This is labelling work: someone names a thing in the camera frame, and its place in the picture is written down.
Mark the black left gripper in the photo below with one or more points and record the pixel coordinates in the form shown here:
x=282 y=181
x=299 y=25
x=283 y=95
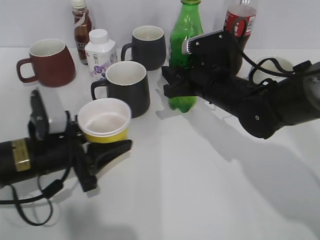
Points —
x=86 y=164

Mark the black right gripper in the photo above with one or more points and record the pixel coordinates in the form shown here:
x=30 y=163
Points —
x=196 y=82

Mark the yellow paper cup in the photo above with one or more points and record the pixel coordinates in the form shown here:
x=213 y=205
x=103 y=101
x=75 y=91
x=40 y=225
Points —
x=105 y=120

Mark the green plastic soda bottle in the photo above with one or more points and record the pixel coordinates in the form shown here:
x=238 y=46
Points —
x=188 y=25

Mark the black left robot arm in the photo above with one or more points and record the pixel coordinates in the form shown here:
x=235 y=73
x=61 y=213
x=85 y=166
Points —
x=26 y=158

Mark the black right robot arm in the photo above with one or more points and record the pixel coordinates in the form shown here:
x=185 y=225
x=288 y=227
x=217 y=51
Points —
x=262 y=108

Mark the dark grey mug rear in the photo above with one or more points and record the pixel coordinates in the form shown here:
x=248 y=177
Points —
x=148 y=47

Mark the black mug front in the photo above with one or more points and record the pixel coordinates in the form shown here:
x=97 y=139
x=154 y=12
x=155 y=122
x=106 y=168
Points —
x=126 y=81

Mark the white yogurt drink bottle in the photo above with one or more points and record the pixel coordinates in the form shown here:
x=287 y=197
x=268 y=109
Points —
x=100 y=53

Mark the cola bottle red label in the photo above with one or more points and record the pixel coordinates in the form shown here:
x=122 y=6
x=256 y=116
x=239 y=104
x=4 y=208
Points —
x=239 y=21

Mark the red ceramic mug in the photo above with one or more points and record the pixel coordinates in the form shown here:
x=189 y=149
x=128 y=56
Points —
x=52 y=63

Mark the white mug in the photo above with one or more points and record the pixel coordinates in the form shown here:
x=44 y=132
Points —
x=259 y=76

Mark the brown tea drink bottle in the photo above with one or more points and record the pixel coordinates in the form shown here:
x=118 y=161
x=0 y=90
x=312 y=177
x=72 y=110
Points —
x=82 y=26

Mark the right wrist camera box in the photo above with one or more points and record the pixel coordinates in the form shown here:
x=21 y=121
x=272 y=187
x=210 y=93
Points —
x=216 y=48

